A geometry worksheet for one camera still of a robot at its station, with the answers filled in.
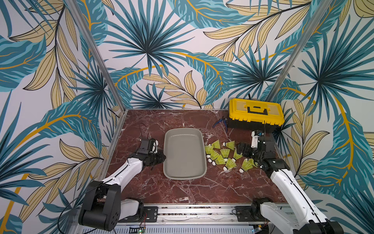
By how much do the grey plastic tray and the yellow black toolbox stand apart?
269mm

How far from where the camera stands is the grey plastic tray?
848mm

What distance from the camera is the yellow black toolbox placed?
0.97 metres
